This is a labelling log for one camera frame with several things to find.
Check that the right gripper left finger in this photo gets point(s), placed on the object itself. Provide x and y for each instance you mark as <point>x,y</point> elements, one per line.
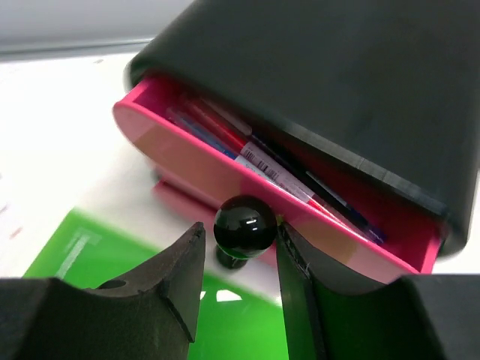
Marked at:
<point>149,312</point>

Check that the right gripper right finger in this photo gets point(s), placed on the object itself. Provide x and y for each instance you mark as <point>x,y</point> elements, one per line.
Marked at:
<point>332,312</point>

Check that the purple capped pen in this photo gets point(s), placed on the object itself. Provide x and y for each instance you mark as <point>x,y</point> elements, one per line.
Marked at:
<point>291,163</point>

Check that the pink top drawer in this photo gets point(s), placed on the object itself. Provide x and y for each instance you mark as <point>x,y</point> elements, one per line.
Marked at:
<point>412,237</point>

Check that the blue pen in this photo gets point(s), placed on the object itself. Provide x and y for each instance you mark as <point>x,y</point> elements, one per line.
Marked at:
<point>186,123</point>

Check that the pink pen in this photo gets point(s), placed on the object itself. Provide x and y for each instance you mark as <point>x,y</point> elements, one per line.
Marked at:
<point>239,143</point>

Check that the green clip file folder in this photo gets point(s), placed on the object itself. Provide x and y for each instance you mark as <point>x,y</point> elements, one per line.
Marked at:
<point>233,322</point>

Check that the black drawer cabinet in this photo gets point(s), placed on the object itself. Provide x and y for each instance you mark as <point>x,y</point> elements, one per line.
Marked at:
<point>390,88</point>

